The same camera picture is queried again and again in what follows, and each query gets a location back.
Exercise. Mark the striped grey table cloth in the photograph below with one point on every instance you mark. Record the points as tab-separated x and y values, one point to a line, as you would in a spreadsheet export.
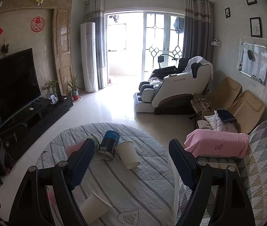
140	196

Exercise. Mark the white paper cup near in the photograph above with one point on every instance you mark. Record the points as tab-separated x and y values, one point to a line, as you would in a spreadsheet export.
94	207

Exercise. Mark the picture frame large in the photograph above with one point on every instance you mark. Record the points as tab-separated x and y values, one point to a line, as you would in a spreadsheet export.
255	27

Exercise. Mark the whiteboard on wall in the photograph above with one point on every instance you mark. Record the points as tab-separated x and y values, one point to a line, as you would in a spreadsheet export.
253	61

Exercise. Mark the plaid cloth on chair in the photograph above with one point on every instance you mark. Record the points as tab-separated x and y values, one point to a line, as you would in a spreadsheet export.
200	105

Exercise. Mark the glass balcony door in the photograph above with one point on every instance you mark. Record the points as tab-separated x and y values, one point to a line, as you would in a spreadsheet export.
162	41

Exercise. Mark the picture frame small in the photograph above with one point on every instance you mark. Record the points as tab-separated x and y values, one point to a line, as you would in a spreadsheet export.
227	12

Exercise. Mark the dark blue cloth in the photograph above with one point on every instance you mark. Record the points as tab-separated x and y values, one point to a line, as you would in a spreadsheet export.
226	116

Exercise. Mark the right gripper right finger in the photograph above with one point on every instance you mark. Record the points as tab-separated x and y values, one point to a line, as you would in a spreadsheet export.
232	205

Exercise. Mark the wall mounted camera shelf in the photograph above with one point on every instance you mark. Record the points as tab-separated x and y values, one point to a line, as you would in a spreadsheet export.
216	43

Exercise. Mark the tan folding chair far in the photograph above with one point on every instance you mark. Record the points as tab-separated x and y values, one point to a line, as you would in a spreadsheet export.
222	97

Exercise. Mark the blue and black tin can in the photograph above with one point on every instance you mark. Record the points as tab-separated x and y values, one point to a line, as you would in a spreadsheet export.
107	148

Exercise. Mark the right grey curtain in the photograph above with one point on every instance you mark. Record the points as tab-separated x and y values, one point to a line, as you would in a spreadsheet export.
198	29

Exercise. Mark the left grey curtain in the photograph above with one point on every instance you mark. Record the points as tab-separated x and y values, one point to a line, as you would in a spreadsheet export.
97	9

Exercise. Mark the pink towel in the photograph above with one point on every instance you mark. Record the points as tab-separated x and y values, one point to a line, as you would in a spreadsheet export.
209	143

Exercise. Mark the red round wall decoration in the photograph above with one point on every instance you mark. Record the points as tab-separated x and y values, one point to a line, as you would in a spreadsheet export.
37	24

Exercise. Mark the grey curtain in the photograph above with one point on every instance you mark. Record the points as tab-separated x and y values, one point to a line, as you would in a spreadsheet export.
97	9
198	29

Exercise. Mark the black television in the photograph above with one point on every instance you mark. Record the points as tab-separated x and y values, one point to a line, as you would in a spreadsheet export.
18	83

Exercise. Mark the white massage chair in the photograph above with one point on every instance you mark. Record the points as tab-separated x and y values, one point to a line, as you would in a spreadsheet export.
169	90

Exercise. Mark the green and pink plastic cup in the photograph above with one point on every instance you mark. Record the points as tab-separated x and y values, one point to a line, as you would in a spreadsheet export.
96	141

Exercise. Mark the crystal ball ornament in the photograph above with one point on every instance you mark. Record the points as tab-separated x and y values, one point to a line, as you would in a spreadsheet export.
53	97

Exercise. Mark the black tv cabinet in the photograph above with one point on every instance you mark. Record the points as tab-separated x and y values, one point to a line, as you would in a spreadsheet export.
22	130

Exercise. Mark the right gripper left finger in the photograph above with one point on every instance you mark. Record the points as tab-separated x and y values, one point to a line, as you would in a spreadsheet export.
31	205

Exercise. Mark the patterned quilt sofa cover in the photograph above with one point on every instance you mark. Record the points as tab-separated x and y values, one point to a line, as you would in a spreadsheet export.
252	170

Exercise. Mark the potted plant red pot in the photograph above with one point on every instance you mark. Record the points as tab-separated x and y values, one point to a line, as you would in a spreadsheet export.
73	84

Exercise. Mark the white standing air conditioner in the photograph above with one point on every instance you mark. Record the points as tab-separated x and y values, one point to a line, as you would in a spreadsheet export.
88	56

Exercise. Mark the green plant on cabinet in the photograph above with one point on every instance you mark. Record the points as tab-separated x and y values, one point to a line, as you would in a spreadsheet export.
51	86

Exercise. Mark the white printed pillow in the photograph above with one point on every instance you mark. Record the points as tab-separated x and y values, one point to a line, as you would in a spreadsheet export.
217	124

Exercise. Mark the white paper cup far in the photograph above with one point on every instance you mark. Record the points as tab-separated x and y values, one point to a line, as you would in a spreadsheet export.
128	154

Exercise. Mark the white paper cup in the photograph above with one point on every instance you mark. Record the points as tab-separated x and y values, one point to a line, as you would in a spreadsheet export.
128	154
94	207

